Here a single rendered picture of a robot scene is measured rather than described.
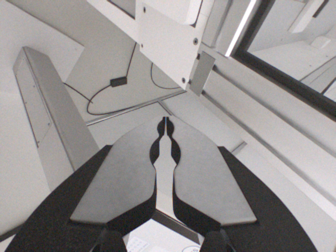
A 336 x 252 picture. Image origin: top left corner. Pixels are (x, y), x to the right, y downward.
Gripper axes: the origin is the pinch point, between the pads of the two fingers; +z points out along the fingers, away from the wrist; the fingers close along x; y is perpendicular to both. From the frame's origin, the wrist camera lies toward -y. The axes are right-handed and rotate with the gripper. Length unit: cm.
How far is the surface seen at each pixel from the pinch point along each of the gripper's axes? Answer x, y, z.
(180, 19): 1.6, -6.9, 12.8
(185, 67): 2.9, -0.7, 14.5
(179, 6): 1.5, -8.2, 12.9
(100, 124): -62, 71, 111
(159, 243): -0.9, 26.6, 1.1
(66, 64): -63, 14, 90
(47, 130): -41, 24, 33
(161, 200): -0.6, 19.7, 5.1
